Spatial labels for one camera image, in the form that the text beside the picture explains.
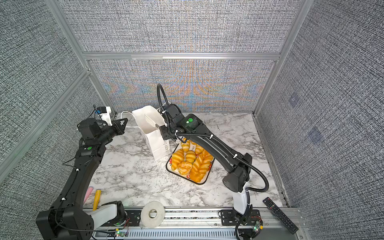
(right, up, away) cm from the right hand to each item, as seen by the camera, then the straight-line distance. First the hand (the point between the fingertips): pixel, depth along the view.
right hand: (165, 130), depth 75 cm
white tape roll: (-7, -44, -4) cm, 45 cm away
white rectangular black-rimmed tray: (+13, -12, +23) cm, 29 cm away
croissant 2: (+18, -13, +20) cm, 29 cm away
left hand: (-19, +6, 0) cm, 20 cm away
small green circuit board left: (-20, -49, -6) cm, 53 cm away
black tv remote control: (+56, -42, -2) cm, 70 cm away
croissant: (+9, -11, +21) cm, 25 cm away
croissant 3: (+5, -17, +15) cm, 23 cm away
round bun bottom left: (+9, -22, +10) cm, 26 cm away
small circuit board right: (+43, -45, -6) cm, 62 cm away
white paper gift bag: (-8, +5, 0) cm, 9 cm away
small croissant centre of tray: (+12, -17, +17) cm, 27 cm away
